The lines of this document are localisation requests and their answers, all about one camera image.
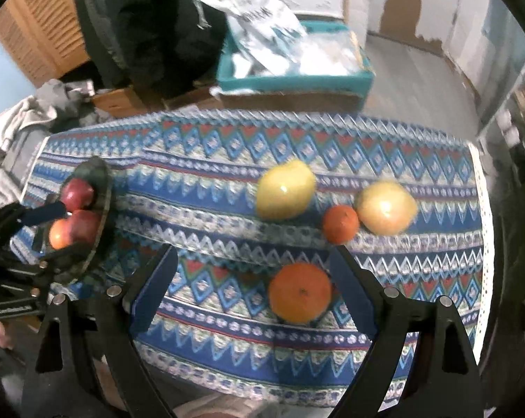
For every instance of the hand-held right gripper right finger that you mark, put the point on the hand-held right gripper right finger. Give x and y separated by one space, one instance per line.
354 296

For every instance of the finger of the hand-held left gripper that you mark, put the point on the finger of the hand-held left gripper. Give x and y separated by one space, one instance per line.
44 214
40 268

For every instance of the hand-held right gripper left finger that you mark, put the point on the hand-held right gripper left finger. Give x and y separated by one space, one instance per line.
153 296

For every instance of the large orange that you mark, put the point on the large orange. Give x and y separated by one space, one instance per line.
300 292
60 236

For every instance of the dark red apple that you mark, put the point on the dark red apple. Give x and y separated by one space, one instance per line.
86 228

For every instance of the green glass bowl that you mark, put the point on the green glass bowl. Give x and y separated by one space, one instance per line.
104 191

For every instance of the grey printed garment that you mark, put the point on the grey printed garment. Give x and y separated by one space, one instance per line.
23 148

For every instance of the small tangerine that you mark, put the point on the small tangerine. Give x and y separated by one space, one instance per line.
341 224

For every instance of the yellow mango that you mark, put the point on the yellow mango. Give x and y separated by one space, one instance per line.
284 191
386 209

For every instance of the white cloth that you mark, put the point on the white cloth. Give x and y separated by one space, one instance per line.
9 115

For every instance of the grey cloth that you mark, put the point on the grey cloth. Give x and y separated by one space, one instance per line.
57 96

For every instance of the beige cloth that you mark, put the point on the beige cloth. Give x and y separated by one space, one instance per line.
227 407

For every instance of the wooden drawer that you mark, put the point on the wooden drawer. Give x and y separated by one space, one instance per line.
118 102

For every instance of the blue patterned tablecloth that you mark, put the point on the blue patterned tablecloth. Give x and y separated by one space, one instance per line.
227 161

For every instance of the wooden louvered wardrobe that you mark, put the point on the wooden louvered wardrobe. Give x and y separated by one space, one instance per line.
40 21

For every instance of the cardboard box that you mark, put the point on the cardboard box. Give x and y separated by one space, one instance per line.
288 102

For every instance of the black jacket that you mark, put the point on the black jacket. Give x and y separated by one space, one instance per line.
158 30

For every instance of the teal plastic crate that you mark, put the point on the teal plastic crate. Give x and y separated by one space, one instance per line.
288 83

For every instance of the white shoe rack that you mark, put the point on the white shoe rack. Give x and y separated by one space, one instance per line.
506 109

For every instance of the clear plastic bag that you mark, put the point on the clear plastic bag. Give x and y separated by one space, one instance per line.
332 52

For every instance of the white rice bag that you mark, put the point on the white rice bag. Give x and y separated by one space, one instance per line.
262 17

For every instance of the light blue door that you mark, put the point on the light blue door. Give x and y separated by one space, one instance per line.
467 17

